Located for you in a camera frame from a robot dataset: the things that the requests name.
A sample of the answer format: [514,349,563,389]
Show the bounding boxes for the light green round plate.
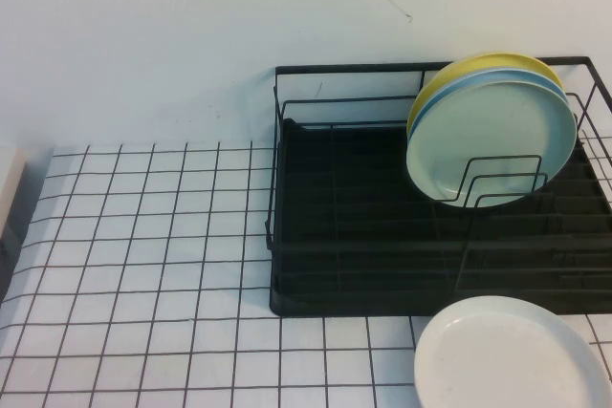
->
[405,80,579,210]

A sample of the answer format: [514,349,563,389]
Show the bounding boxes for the yellow round plate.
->
[406,50,567,140]

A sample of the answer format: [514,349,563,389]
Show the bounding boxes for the light blue round plate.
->
[408,68,571,141]

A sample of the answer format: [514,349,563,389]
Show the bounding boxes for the white round plate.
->
[413,295,612,408]

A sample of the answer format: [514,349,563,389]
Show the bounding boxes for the black plastic drip tray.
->
[269,117,612,318]

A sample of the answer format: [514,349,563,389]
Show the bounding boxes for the white black-grid table mat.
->
[0,133,612,408]

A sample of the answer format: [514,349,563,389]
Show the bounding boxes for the beige block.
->
[0,147,28,256]

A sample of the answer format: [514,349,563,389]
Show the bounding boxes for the black wire dish rack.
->
[264,54,612,307]

